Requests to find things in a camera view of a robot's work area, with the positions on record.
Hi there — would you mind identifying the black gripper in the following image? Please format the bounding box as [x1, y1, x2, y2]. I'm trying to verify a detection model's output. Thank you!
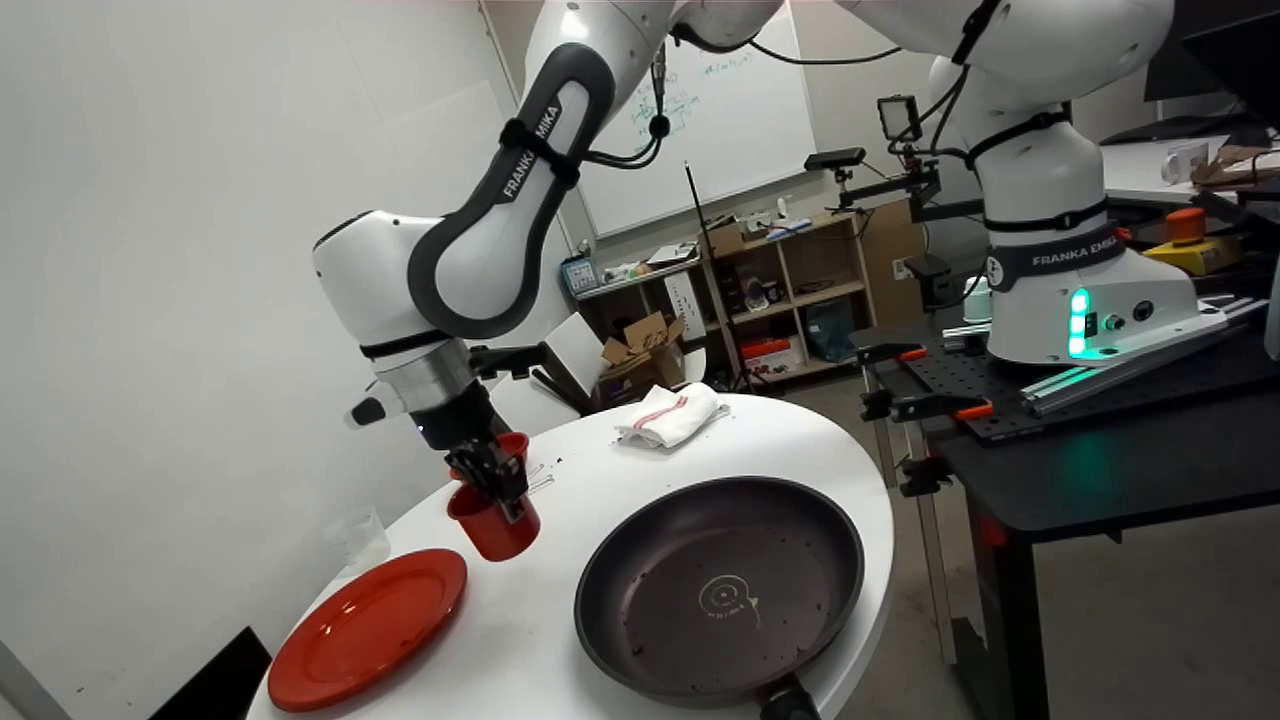
[415, 383, 528, 519]

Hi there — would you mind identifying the red plastic cup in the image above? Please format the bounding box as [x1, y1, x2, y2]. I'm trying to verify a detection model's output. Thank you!
[450, 484, 542, 562]

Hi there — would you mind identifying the red plastic bowl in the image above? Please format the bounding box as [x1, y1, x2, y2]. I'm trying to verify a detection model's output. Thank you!
[497, 433, 528, 461]

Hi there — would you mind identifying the white towel with red stripes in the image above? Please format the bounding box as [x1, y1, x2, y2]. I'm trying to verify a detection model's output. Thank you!
[618, 383, 721, 453]

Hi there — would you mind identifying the red plate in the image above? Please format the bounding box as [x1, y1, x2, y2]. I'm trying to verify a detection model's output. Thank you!
[267, 548, 467, 712]

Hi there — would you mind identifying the cardboard box with scraps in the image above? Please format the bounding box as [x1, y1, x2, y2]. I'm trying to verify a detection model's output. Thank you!
[602, 314, 686, 397]

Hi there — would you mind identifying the dark frying pan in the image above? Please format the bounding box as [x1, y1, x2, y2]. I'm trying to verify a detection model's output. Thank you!
[571, 478, 864, 720]

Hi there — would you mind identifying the wooden shelf unit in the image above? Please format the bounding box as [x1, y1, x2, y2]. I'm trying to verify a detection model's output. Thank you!
[708, 215, 873, 383]

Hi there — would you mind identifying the whiteboard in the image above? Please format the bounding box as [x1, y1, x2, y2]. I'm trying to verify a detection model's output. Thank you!
[579, 44, 816, 238]

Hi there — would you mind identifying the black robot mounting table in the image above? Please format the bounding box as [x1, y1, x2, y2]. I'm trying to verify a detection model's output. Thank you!
[853, 317, 1280, 720]

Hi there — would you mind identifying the white round pedestal table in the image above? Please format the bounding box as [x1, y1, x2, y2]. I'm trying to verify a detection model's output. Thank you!
[244, 389, 900, 720]

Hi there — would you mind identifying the orange handled clamp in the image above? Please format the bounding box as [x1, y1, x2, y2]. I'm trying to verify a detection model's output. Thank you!
[855, 336, 927, 383]
[864, 389, 996, 497]

